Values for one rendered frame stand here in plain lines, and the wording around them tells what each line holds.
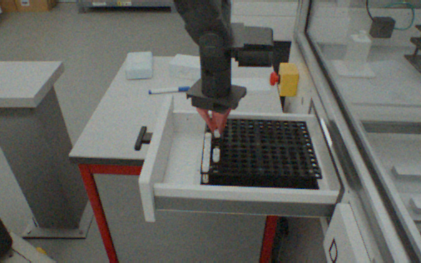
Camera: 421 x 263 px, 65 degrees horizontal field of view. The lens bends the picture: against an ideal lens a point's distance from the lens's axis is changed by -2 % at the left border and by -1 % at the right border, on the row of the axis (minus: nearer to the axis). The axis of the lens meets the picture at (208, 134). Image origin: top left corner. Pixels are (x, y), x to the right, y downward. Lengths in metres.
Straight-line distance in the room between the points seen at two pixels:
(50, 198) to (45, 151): 0.27
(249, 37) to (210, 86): 0.11
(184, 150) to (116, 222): 0.44
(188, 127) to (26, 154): 0.84
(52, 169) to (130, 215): 0.52
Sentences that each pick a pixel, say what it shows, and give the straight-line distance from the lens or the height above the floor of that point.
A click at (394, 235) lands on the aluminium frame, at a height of 0.99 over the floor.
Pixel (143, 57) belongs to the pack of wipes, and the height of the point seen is 0.81.
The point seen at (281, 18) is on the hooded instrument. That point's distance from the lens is 1.42.
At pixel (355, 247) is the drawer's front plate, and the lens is 0.52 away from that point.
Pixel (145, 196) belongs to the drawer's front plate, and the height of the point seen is 0.89.
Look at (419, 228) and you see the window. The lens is 0.44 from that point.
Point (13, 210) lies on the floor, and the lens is 1.99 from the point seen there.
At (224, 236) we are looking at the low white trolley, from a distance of 1.11.
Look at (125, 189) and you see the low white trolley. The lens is 0.99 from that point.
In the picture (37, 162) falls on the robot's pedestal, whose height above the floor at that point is 0.43.
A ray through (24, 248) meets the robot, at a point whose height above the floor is 0.28.
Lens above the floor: 1.33
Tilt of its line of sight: 37 degrees down
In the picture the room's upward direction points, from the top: straight up
